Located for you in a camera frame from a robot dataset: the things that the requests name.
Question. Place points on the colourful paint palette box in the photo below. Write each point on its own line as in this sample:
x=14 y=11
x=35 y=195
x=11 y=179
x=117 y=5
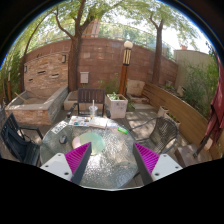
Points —
x=79 y=121

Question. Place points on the wooden lamp post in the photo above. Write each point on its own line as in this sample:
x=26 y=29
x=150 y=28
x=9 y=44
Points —
x=125 y=63

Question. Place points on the dark computer mouse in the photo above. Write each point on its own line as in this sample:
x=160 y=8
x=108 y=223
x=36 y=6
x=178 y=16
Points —
x=63 y=139

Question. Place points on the small white pot right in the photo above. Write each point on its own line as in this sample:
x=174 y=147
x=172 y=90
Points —
x=162 y=111

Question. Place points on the stone raised planter bed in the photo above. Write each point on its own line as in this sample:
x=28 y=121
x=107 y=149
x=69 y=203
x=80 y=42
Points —
x=39 y=107

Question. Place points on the white square planter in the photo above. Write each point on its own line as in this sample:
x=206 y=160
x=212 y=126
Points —
x=117 y=105

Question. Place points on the open white book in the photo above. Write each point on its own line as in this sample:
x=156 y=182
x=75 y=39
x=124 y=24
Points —
x=98 y=122

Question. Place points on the white patterned card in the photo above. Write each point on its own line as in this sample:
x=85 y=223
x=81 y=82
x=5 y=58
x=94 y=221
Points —
x=56 y=129

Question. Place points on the left tree trunk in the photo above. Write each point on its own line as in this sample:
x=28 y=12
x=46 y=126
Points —
x=83 y=13

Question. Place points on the round glass patio table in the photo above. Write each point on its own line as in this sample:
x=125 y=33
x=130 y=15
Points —
x=111 y=165

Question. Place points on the folded red patio umbrella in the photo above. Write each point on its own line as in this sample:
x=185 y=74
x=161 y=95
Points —
x=216 y=120

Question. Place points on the white wall utility box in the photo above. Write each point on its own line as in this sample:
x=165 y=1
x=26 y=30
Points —
x=84 y=77

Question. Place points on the dark slatted chair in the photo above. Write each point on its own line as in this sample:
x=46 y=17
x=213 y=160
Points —
x=91 y=95

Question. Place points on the right tree trunk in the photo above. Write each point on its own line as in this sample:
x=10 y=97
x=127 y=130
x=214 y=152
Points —
x=158 y=51

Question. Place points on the black metal chair left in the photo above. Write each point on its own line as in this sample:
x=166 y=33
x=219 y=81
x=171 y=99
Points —
x=20 y=145

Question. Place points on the wicker metal chair right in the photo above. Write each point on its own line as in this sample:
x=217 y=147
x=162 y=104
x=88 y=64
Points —
x=163 y=136

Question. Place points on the green marker pen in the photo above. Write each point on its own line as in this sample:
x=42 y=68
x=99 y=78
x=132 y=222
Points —
x=122 y=130

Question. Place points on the clear plastic cup with straw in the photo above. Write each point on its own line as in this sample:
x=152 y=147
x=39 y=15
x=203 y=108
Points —
x=93 y=110

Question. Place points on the round pastel mouse pad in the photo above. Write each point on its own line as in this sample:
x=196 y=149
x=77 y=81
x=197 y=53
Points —
x=97 y=142

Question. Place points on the tree trunk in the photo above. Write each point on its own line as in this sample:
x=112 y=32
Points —
x=83 y=13
x=158 y=51

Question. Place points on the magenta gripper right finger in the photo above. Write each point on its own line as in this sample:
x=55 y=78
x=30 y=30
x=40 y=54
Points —
x=153 y=166

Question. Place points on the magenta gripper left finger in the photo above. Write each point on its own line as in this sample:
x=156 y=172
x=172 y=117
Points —
x=70 y=166

